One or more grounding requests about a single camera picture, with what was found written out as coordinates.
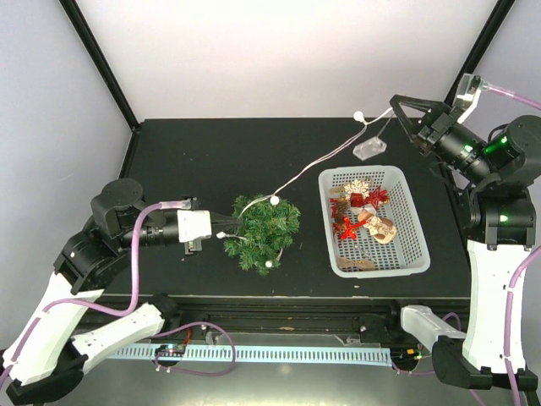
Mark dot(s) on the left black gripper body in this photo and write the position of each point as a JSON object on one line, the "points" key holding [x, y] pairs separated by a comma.
{"points": [[193, 245]]}

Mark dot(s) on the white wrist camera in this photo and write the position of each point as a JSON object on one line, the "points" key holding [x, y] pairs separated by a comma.
{"points": [[193, 225], [467, 95]]}

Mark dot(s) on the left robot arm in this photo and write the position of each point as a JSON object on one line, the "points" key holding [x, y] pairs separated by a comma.
{"points": [[91, 306]]}

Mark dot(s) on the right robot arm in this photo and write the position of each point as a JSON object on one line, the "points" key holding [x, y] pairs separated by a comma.
{"points": [[499, 222]]}

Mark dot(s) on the right circuit board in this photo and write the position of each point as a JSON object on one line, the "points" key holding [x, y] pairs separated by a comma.
{"points": [[410, 353]]}

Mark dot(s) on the left black frame post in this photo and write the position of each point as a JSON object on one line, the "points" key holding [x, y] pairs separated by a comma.
{"points": [[78, 21]]}

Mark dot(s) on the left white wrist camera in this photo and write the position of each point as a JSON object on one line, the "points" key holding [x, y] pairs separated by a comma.
{"points": [[193, 225]]}

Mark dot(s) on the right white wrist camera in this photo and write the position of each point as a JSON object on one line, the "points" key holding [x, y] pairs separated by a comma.
{"points": [[467, 95]]}

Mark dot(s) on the red star ornament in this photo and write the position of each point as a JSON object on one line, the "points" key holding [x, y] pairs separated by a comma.
{"points": [[377, 197]]}

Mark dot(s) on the left circuit board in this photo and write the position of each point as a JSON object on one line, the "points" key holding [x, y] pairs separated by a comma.
{"points": [[170, 350]]}

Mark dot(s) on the right black frame post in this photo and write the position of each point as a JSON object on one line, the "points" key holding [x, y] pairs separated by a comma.
{"points": [[485, 37]]}

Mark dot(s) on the red ribbon bow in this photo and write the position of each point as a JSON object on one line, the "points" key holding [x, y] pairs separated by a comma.
{"points": [[345, 229]]}

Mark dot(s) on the snowman doll ornament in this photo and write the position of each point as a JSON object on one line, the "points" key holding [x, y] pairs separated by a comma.
{"points": [[383, 230]]}

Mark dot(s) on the circuit board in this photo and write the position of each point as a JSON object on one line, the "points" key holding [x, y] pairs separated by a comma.
{"points": [[410, 353], [170, 350]]}

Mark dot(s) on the small green christmas tree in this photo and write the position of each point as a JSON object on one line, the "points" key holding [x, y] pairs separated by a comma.
{"points": [[264, 232]]}

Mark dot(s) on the white plastic basket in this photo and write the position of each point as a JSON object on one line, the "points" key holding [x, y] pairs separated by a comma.
{"points": [[406, 254]]}

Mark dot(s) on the red gift box ornament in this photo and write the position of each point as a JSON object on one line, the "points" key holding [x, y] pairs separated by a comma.
{"points": [[357, 200]]}

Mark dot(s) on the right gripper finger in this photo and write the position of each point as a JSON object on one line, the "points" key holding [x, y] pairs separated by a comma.
{"points": [[398, 102], [409, 125]]}

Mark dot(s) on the white slotted cable duct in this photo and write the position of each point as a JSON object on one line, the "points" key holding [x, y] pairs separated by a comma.
{"points": [[262, 354]]}

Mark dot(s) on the white snowflake ornament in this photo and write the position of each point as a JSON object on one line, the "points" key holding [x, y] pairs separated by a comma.
{"points": [[357, 186]]}

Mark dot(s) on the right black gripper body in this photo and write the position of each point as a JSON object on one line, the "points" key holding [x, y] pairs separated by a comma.
{"points": [[434, 132]]}

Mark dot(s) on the black frame post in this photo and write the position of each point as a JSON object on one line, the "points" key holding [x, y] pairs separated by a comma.
{"points": [[78, 21], [485, 37]]}

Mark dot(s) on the pine cone ornament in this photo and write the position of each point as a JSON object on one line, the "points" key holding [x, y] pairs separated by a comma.
{"points": [[339, 210]]}

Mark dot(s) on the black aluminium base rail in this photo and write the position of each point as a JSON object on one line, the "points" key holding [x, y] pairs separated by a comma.
{"points": [[370, 320]]}

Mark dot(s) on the burlap bow ornament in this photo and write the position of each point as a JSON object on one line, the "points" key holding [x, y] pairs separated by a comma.
{"points": [[348, 265]]}

